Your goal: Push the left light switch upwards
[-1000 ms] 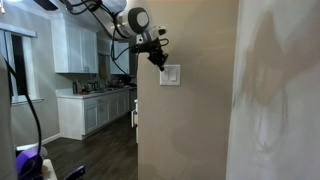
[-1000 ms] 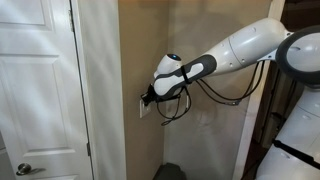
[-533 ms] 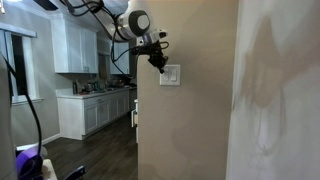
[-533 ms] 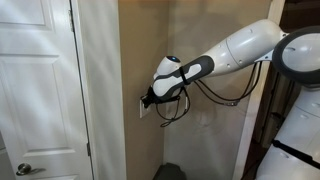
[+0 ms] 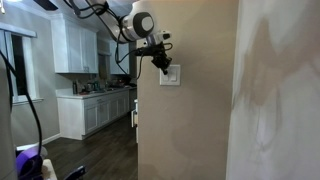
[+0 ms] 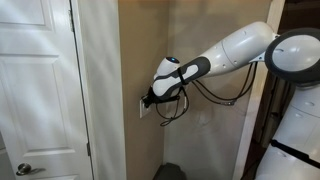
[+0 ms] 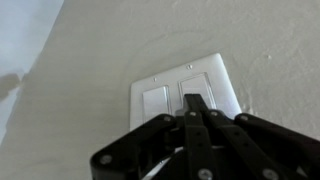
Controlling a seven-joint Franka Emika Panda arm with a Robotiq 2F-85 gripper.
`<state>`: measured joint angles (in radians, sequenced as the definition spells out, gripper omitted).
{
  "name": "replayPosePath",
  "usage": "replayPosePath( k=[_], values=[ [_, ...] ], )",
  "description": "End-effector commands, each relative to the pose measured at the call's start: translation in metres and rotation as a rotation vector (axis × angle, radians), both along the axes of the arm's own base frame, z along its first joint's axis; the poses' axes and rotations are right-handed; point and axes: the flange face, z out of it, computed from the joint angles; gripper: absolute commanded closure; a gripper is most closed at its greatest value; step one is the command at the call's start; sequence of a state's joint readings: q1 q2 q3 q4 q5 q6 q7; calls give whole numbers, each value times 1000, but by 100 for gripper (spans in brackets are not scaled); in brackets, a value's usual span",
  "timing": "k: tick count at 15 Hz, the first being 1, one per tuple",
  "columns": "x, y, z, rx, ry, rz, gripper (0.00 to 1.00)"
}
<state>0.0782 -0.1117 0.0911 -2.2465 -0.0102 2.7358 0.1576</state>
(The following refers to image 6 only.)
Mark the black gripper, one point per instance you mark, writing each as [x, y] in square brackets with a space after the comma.
[160, 96]

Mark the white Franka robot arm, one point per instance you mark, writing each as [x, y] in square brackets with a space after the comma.
[240, 50]

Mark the grey plastic trash can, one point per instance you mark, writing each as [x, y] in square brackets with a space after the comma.
[170, 172]

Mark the metal door hinge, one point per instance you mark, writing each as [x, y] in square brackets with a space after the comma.
[88, 149]
[71, 20]

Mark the white panel door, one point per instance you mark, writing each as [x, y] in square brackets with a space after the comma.
[36, 93]

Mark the silver door knob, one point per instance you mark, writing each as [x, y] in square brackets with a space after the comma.
[24, 168]

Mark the white light switch plate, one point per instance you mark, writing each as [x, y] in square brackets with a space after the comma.
[144, 110]

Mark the white door frame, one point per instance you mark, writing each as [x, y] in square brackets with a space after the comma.
[100, 90]

